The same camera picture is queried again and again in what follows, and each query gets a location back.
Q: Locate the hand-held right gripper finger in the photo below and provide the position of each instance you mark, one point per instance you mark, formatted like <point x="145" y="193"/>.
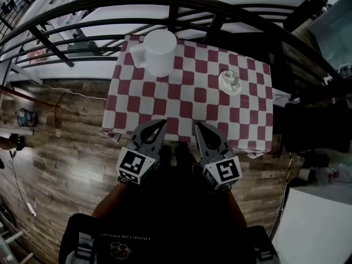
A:
<point x="223" y="143"/>
<point x="201" y="144"/>

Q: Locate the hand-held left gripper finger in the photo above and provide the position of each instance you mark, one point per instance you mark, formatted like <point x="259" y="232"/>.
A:
<point x="160" y="137"/>
<point x="139" y="134"/>

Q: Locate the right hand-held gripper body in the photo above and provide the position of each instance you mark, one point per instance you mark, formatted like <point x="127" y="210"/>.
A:
<point x="224" y="172"/>

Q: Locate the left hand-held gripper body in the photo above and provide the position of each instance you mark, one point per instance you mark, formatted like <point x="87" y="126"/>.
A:
<point x="131" y="164"/>

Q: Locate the white tea bag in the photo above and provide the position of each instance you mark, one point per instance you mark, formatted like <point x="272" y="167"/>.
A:
<point x="227" y="75"/>
<point x="234" y="83"/>

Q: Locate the white kettle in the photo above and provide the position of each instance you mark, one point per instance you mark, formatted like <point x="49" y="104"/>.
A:
<point x="160" y="54"/>

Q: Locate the person's left forearm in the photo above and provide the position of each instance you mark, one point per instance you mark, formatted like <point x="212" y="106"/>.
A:
<point x="110" y="199"/>

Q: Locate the person's right forearm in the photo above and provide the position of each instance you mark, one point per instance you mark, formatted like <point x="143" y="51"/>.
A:
<point x="235" y="208"/>

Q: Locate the red white checkered tablecloth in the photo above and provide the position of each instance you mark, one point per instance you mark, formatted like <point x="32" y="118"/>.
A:
<point x="187" y="98"/>

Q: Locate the white round plate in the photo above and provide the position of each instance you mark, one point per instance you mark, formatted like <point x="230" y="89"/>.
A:
<point x="223" y="86"/>

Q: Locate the person's black clothing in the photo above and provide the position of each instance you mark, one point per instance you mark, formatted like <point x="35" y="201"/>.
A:
<point x="170" y="216"/>

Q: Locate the black chair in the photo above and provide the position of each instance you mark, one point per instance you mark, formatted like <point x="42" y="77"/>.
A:
<point x="316" y="125"/>

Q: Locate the white box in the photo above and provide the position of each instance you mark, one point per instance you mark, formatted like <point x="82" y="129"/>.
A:
<point x="316" y="230"/>

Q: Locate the black mesh basket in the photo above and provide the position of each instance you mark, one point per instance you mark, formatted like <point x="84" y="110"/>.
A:
<point x="27" y="117"/>

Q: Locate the glass tank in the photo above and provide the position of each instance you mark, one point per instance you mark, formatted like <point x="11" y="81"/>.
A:
<point x="334" y="34"/>

